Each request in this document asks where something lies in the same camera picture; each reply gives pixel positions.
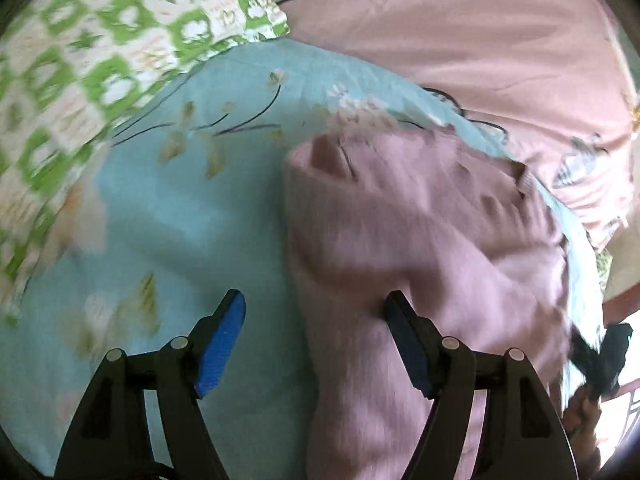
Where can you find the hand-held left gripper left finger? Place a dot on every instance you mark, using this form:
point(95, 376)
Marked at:
point(222, 345)

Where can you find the pink knitted sweater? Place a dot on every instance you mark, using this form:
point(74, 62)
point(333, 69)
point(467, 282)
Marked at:
point(400, 240)

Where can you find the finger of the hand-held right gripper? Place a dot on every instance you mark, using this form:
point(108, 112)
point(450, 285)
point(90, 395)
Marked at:
point(582, 349)

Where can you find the green checkered pillow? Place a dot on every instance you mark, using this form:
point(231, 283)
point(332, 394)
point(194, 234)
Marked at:
point(85, 85)

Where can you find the teal floral blanket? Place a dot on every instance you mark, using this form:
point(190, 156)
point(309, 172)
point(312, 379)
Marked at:
point(200, 210)

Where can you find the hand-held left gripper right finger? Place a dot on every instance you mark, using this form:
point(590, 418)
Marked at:
point(409, 345)

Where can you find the person's right hand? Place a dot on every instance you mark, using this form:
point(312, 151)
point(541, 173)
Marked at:
point(580, 412)

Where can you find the pink quilt with plaid hearts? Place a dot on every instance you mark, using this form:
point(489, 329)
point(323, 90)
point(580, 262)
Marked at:
point(475, 45)

